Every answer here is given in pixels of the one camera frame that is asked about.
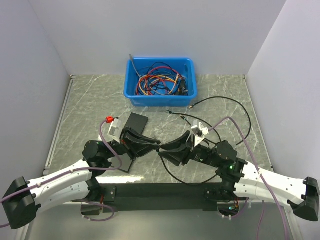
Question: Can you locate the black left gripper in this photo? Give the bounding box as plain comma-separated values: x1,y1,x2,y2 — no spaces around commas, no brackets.
103,126,161,161

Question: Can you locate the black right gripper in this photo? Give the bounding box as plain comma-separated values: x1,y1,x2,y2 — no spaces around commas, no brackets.
158,129,220,167

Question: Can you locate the black network switch box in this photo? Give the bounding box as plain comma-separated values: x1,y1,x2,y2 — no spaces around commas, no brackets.
109,154,136,173

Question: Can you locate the black cable with plug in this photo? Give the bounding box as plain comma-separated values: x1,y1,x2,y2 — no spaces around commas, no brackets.
156,96,252,186

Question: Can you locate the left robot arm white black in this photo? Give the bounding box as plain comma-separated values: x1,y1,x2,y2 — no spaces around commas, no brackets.
0,128,161,230

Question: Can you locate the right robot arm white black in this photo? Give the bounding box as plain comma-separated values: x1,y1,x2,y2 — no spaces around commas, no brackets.
158,131,320,222

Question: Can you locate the black flat box far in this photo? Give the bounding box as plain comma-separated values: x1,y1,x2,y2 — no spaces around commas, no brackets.
124,112,149,135

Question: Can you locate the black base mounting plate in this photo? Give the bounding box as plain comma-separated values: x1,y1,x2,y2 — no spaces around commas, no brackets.
81,183,247,216

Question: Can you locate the blue plastic bin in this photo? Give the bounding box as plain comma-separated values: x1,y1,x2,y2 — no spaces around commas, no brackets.
123,57,198,107

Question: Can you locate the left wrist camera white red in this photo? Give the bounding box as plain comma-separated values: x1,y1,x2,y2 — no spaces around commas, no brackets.
105,116,123,142

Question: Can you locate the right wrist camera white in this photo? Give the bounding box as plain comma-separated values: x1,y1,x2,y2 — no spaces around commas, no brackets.
191,119,209,147

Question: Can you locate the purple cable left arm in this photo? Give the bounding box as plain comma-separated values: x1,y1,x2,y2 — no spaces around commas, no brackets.
0,119,123,230

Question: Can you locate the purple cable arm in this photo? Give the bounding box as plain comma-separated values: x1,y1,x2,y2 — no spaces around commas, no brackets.
0,119,123,230
208,116,300,240

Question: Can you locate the black cable teal plug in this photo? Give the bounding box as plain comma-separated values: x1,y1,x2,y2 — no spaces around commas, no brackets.
166,109,227,148

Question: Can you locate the tangled coloured cables bundle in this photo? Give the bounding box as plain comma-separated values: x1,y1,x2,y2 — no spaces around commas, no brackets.
134,61,190,97

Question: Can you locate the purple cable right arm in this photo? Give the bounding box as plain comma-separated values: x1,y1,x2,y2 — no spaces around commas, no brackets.
208,116,300,240

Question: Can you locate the grey cable in bin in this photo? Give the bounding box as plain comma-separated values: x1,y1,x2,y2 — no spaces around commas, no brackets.
128,54,142,78

